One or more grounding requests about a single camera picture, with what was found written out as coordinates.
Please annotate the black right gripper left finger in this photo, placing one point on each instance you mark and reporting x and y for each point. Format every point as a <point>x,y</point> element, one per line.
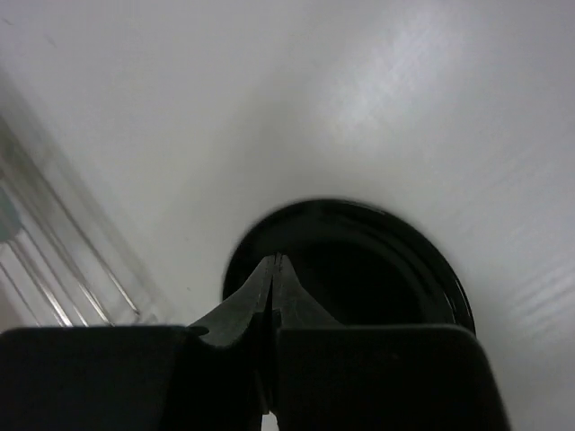
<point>235,326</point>

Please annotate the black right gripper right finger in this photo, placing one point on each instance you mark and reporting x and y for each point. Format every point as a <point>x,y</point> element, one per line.
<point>293,308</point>

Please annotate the glossy black round plate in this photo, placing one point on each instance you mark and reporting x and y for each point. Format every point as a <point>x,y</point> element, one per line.
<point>363,265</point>

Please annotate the light green rectangular plate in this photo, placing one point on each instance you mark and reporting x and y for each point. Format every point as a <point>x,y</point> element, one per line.
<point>11,223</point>

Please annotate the metal wire dish rack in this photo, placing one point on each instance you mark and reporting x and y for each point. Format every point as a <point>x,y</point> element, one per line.
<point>69,265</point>

